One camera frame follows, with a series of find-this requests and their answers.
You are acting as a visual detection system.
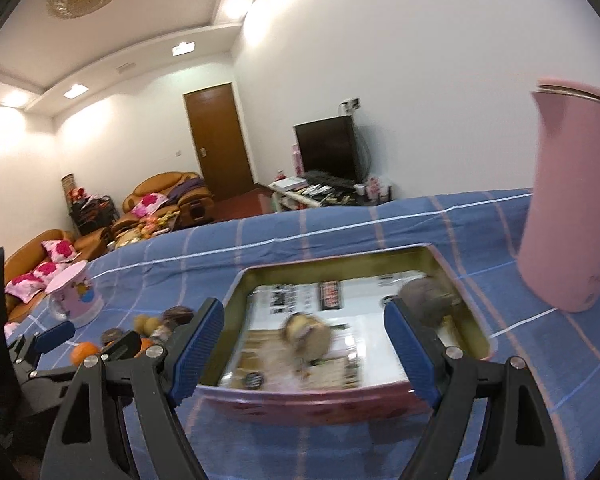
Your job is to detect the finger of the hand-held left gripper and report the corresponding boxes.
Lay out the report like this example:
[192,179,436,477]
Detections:
[7,320,77,383]

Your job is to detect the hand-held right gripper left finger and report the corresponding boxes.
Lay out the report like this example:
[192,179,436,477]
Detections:
[40,297,226,480]

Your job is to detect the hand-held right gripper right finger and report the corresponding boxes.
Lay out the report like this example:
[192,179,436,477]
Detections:
[382,297,566,480]

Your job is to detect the large dark brown round fruit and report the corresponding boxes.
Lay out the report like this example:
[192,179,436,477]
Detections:
[162,306,195,326]

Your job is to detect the pink metal tin box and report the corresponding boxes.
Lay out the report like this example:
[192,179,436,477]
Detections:
[180,242,496,426]

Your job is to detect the pink floral cushion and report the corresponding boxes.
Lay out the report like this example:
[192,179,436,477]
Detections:
[5,272,46,303]
[41,239,78,263]
[32,260,63,283]
[132,192,168,218]

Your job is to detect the pink cartoon print mug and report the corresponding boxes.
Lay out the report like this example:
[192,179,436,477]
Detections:
[45,261,105,328]

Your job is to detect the printed paper box liner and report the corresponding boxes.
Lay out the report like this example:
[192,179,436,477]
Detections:
[220,270,451,391]

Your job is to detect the brown fruit with pale face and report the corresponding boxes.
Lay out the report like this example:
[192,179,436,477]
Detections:
[399,277,463,326]
[279,311,337,363]

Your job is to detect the brown leather sofa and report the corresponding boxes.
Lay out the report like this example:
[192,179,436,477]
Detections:
[2,227,113,323]

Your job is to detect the cluttered coffee table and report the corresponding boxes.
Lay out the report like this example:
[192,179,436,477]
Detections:
[107,210,181,251]

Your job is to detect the black rack with clothes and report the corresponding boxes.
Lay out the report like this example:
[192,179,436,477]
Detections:
[67,187,121,236]

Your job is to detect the blue plaid tablecloth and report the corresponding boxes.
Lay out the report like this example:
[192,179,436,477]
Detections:
[5,187,600,480]

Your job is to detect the purple blanket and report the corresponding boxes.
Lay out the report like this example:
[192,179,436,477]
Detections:
[167,177,203,201]

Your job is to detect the brown leather armchair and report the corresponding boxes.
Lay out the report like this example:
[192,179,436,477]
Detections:
[122,172,216,231]

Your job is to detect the pink white packets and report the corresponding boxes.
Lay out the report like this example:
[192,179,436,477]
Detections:
[365,175,393,203]

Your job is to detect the white television stand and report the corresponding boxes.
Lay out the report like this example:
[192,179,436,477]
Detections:
[267,172,396,213]

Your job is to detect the white flat box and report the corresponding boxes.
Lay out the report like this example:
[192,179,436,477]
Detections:
[272,176,308,192]

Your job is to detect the pink electric kettle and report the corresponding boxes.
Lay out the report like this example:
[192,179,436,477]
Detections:
[517,78,600,313]

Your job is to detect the brown wooden door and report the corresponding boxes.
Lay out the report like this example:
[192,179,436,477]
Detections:
[182,82,256,201]

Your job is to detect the black television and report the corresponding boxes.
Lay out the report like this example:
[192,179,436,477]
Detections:
[293,115,366,183]

